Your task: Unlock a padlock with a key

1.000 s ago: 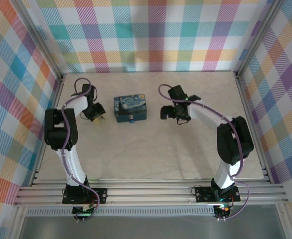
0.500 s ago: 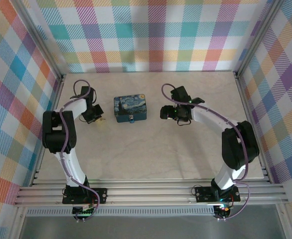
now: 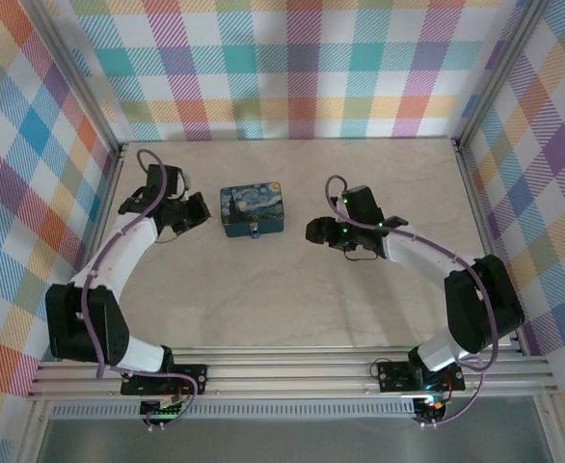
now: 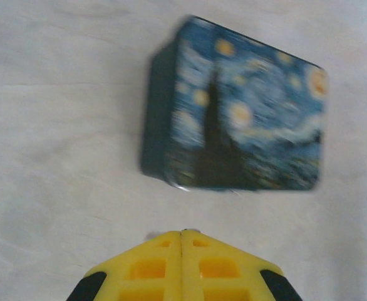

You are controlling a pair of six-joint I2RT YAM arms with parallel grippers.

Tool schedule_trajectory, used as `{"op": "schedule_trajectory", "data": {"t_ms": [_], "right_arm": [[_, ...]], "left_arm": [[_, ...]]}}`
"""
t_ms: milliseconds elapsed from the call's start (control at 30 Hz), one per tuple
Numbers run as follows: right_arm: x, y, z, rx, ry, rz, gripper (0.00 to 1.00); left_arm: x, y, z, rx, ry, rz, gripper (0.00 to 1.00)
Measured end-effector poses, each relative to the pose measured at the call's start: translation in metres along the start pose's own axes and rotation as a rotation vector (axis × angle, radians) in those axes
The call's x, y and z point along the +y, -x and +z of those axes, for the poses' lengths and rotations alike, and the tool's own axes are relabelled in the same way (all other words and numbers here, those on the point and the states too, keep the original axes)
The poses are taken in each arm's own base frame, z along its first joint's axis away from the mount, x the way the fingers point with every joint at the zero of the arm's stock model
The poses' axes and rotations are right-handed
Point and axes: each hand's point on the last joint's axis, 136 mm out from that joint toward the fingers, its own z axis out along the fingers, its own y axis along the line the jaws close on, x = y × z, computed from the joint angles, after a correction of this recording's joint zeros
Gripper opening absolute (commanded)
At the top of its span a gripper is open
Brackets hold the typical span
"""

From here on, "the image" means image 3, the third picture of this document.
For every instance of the starry night painted tin box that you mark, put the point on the starry night painted tin box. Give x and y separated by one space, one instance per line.
251 205

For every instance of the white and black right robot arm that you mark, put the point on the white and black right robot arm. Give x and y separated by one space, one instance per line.
422 253

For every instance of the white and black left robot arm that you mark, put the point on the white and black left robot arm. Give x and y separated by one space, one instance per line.
118 251

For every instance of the left green circuit board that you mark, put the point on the left green circuit board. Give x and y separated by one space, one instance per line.
164 409

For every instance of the right circuit board with lights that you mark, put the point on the right circuit board with lights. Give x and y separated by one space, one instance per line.
432 404

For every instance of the aluminium left side rail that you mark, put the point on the aluminium left side rail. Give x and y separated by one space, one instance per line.
100 212

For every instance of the aluminium right side rail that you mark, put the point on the aluminium right side rail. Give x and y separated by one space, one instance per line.
480 217

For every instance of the aluminium front frame rail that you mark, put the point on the aluminium front frame rail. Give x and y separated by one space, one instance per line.
292 373

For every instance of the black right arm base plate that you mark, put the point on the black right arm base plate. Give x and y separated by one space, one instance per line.
393 376

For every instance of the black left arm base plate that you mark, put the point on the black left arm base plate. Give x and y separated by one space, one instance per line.
191 378

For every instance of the aluminium left corner post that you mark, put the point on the aluminium left corner post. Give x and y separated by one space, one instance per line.
75 72

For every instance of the aluminium corner post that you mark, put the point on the aluminium corner post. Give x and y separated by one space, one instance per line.
75 72
499 72

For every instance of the aluminium right corner post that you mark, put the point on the aluminium right corner post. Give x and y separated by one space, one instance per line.
499 72

